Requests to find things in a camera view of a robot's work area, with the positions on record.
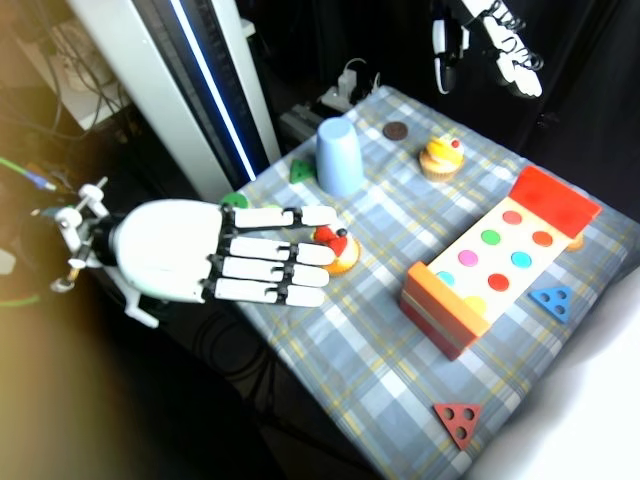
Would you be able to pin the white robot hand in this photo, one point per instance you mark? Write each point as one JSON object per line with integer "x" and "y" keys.
{"x": 520, "y": 75}
{"x": 165, "y": 250}

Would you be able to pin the yellow cream cupcake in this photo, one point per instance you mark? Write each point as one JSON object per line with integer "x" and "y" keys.
{"x": 441, "y": 159}

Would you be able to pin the wooden toy bed with dots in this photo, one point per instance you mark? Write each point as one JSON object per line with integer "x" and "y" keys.
{"x": 500, "y": 250}

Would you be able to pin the brown sandwich cookie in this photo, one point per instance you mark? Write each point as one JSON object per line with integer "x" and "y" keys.
{"x": 395, "y": 131}

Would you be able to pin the green wooden triangle block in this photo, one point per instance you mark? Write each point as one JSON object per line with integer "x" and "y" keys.
{"x": 301, "y": 172}

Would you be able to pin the white column with blue stripe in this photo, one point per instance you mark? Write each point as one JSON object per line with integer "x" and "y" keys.
{"x": 165, "y": 90}

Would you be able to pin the white power adapter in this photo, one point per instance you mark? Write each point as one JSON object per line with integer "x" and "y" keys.
{"x": 347, "y": 85}

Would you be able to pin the small yellow biscuit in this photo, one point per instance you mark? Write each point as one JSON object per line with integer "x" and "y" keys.
{"x": 576, "y": 243}

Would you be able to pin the strawberry cupcake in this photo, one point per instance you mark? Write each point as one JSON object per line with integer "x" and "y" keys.
{"x": 345, "y": 257}

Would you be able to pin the blue plastic cup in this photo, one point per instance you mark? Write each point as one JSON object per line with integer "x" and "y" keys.
{"x": 339, "y": 157}

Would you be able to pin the blue wooden triangle block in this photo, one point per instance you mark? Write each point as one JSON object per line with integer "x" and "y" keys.
{"x": 552, "y": 302}

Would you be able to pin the blue plaid tablecloth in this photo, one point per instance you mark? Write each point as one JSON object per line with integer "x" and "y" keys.
{"x": 380, "y": 360}

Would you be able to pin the red wooden triangle block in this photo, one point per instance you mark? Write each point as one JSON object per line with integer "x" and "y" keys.
{"x": 457, "y": 422}

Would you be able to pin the grey metal bracket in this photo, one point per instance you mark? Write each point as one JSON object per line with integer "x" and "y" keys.
{"x": 300, "y": 122}

